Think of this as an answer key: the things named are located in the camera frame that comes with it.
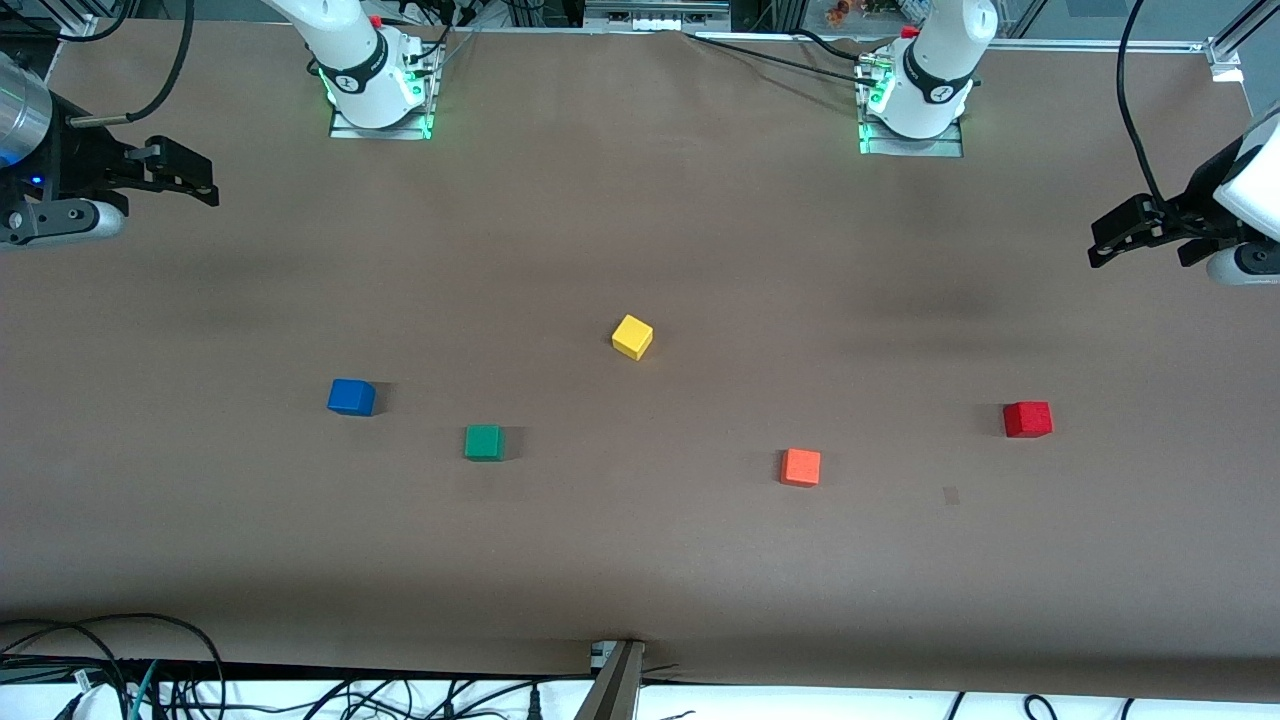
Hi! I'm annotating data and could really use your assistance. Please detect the yellow wooden block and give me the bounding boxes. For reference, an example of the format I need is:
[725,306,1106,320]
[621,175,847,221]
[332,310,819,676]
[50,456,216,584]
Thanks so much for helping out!
[611,314,655,362]

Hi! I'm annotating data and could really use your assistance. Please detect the black table cable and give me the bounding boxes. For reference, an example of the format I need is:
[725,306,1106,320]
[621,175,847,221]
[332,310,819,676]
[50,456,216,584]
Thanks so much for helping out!
[685,33,881,83]
[790,27,883,63]

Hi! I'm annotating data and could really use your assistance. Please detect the blue wooden block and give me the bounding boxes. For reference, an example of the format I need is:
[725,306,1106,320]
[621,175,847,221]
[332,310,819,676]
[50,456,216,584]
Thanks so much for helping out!
[327,378,377,418]

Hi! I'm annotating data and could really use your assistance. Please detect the aluminium profile post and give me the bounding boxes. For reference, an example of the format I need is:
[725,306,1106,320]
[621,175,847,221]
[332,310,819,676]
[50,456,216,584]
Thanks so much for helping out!
[573,640,647,720]

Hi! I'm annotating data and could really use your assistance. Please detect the aluminium corner bracket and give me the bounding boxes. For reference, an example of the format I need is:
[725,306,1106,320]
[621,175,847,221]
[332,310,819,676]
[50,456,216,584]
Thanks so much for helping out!
[1205,37,1247,84]

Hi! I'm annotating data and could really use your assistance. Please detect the red wooden block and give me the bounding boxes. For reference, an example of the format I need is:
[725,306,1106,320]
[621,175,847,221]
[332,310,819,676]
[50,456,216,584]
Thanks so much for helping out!
[1003,401,1054,439]

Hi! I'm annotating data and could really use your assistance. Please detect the black looped cable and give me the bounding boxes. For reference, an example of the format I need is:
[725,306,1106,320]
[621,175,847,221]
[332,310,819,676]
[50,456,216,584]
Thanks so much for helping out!
[0,612,228,720]

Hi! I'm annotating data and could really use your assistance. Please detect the teal cable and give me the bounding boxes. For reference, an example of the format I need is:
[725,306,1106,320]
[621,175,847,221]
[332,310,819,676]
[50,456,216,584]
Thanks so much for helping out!
[128,660,161,720]

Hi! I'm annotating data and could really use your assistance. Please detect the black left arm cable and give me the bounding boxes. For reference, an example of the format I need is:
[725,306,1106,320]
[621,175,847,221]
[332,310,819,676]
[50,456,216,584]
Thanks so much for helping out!
[1117,0,1173,209]

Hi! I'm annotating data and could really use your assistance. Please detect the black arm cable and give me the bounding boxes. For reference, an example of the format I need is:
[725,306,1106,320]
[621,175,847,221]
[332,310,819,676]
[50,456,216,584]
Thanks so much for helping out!
[1117,0,1173,209]
[60,0,195,128]

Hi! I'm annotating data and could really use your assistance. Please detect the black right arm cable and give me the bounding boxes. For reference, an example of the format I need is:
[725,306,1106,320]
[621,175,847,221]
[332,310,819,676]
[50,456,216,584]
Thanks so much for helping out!
[60,0,195,128]

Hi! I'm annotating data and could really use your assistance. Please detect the grey metal socket strip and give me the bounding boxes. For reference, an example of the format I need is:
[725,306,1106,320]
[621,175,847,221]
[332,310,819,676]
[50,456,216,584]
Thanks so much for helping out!
[584,0,732,32]

